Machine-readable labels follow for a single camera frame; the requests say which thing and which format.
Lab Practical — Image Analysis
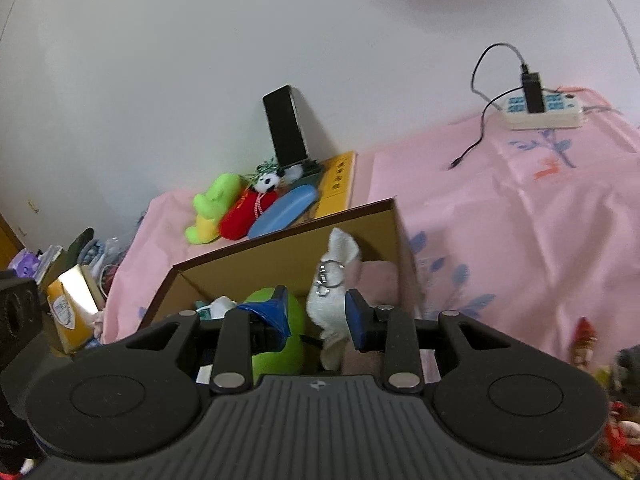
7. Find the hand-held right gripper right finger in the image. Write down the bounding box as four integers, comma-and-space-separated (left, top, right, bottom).
345, 288, 512, 394

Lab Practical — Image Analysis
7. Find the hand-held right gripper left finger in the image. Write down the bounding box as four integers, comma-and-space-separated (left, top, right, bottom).
122, 285, 292, 394

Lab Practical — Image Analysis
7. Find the brown cardboard box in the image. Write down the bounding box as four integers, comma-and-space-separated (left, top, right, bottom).
137, 198, 426, 386

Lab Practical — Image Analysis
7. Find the yellow tissue box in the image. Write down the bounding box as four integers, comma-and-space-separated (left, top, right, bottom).
46, 265, 106, 356

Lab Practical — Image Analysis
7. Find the teal plush toy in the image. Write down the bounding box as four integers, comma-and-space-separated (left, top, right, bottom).
195, 296, 238, 322

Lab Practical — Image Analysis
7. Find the purple packet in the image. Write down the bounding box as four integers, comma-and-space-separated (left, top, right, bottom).
10, 250, 42, 281

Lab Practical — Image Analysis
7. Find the blue glasses case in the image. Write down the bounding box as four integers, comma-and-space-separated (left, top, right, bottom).
247, 184, 319, 240

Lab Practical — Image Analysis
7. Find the green yellow plush toy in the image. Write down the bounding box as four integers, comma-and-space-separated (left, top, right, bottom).
185, 173, 248, 246

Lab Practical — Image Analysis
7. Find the panda plush toy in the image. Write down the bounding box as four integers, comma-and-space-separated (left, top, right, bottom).
245, 159, 307, 195

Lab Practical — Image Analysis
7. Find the dark phone stand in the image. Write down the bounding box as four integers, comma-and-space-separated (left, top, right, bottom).
280, 159, 325, 183

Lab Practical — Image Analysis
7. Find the pink printed tablecloth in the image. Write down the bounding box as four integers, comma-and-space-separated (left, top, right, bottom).
102, 87, 640, 396

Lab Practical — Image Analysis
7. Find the black phone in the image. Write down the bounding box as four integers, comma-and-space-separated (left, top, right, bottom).
262, 85, 310, 168

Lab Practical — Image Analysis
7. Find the red white doll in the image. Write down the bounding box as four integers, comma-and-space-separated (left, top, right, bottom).
570, 317, 599, 368

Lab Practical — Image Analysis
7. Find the grey white plush toy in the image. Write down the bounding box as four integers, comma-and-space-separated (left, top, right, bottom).
609, 345, 640, 397

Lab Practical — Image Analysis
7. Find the white power strip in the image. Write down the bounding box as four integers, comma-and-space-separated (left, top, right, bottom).
500, 89, 585, 131

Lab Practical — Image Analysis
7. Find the small red plush toy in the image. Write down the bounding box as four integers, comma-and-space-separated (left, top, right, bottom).
604, 400, 640, 463

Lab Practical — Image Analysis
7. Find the black charger with cable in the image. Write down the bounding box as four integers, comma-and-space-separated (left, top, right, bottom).
449, 43, 528, 171

